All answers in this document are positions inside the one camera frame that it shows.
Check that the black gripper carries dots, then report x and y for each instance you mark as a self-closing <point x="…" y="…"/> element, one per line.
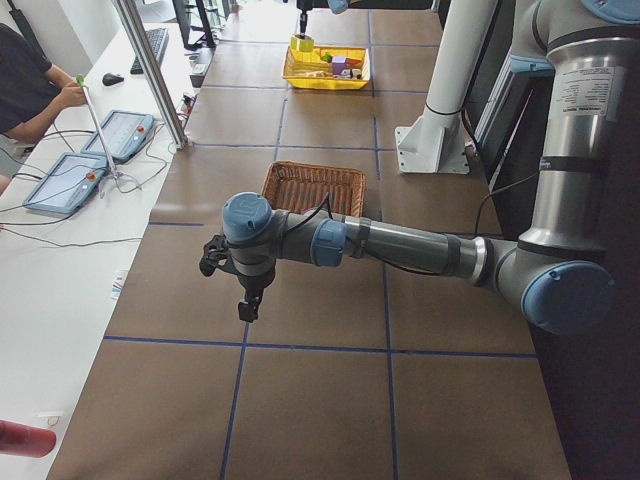
<point x="251" y="286"/>
<point x="302" y="21"/>

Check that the yellow tape roll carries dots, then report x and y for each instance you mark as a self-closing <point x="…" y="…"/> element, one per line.
<point x="302" y="43"/>

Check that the yellow plastic basket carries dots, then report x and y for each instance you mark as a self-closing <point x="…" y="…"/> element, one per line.
<point x="327" y="68"/>

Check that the brown wicker basket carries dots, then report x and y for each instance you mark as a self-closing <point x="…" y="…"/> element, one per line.
<point x="298" y="187"/>

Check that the purple foam block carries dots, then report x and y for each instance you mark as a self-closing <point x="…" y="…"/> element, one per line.
<point x="339" y="63"/>

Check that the toy croissant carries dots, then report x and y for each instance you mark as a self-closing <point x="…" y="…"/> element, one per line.
<point x="315" y="74"/>

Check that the toy carrot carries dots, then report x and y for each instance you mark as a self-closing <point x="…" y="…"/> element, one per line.
<point x="352" y="62"/>

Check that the toy panda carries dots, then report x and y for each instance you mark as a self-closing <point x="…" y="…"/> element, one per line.
<point x="344" y="74"/>

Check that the black keyboard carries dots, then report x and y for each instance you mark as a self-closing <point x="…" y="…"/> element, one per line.
<point x="158" y="39"/>

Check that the green tipped metal stick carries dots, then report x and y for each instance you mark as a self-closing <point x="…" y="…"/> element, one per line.
<point x="114" y="173"/>

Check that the black computer mouse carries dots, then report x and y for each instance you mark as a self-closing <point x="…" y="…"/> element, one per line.
<point x="111" y="79"/>

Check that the far teach pendant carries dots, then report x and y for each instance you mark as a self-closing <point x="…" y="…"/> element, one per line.
<point x="125" y="133"/>

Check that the teach pendant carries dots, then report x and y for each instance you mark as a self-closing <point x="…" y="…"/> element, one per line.
<point x="125" y="133"/>
<point x="68" y="184"/>

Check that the near teach pendant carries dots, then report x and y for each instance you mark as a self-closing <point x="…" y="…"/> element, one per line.
<point x="68" y="184"/>

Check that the red cylinder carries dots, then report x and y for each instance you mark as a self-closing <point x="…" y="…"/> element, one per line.
<point x="24" y="440"/>

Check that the seated person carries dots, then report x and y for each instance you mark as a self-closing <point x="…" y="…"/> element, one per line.
<point x="34" y="91"/>

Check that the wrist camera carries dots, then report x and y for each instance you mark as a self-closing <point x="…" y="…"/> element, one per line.
<point x="216" y="256"/>

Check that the aluminium frame post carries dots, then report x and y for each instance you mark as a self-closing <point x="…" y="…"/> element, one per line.
<point x="135" y="31"/>

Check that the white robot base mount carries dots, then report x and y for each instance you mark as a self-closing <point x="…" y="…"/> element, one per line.
<point x="435" y="141"/>

